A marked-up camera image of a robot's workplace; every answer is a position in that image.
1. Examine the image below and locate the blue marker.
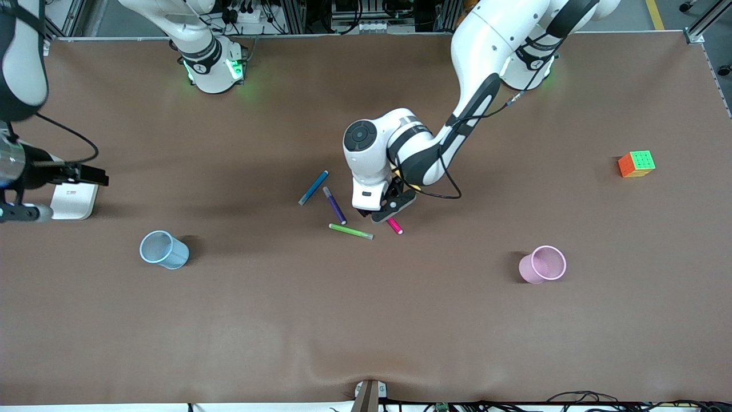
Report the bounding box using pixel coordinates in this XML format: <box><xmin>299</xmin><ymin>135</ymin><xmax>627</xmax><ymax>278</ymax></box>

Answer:
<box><xmin>298</xmin><ymin>170</ymin><xmax>330</xmax><ymax>206</ymax></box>

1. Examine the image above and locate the green marker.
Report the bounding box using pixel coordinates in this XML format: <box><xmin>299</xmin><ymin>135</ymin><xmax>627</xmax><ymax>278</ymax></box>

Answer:
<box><xmin>329</xmin><ymin>223</ymin><xmax>375</xmax><ymax>240</ymax></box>

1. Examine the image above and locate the purple marker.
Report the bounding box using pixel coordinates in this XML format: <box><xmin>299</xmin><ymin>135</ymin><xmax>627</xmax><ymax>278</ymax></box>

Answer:
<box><xmin>323</xmin><ymin>186</ymin><xmax>348</xmax><ymax>225</ymax></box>

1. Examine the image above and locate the white desk lamp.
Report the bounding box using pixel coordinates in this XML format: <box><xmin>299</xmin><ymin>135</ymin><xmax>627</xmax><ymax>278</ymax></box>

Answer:
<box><xmin>49</xmin><ymin>182</ymin><xmax>100</xmax><ymax>221</ymax></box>

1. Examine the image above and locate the blue mesh cup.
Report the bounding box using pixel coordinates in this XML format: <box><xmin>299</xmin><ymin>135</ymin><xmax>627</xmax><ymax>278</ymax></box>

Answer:
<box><xmin>140</xmin><ymin>230</ymin><xmax>190</xmax><ymax>270</ymax></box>

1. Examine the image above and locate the pink mesh cup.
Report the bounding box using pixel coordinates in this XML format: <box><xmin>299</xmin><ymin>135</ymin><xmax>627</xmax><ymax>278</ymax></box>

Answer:
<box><xmin>519</xmin><ymin>245</ymin><xmax>567</xmax><ymax>284</ymax></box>

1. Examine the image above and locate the white power strip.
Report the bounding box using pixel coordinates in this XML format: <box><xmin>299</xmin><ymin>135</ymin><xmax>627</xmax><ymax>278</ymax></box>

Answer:
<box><xmin>226</xmin><ymin>5</ymin><xmax>270</xmax><ymax>25</ymax></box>

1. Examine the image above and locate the multicoloured puzzle cube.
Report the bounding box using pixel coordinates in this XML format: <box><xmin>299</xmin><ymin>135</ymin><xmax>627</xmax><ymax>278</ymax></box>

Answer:
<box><xmin>618</xmin><ymin>150</ymin><xmax>657</xmax><ymax>179</ymax></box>

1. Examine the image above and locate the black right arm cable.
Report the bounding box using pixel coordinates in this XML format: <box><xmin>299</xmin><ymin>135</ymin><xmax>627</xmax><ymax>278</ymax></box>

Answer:
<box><xmin>34</xmin><ymin>113</ymin><xmax>100</xmax><ymax>165</ymax></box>

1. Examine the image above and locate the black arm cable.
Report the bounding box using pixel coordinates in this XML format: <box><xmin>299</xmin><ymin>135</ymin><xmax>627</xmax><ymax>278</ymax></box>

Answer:
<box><xmin>400</xmin><ymin>34</ymin><xmax>567</xmax><ymax>201</ymax></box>
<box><xmin>34</xmin><ymin>113</ymin><xmax>100</xmax><ymax>165</ymax></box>

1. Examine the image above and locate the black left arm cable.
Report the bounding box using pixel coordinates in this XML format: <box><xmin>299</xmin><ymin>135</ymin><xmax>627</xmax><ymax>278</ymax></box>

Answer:
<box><xmin>400</xmin><ymin>34</ymin><xmax>567</xmax><ymax>201</ymax></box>

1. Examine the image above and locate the metal table edge bracket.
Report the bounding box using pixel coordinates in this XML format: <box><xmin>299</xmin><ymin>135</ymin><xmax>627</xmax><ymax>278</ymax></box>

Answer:
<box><xmin>353</xmin><ymin>379</ymin><xmax>388</xmax><ymax>412</ymax></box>

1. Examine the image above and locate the black cable bundle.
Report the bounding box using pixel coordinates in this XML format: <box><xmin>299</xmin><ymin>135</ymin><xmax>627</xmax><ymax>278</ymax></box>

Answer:
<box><xmin>546</xmin><ymin>391</ymin><xmax>732</xmax><ymax>412</ymax></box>

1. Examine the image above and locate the aluminium frame profile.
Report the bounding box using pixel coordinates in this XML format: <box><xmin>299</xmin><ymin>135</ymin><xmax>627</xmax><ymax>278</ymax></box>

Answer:
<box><xmin>683</xmin><ymin>0</ymin><xmax>732</xmax><ymax>45</ymax></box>

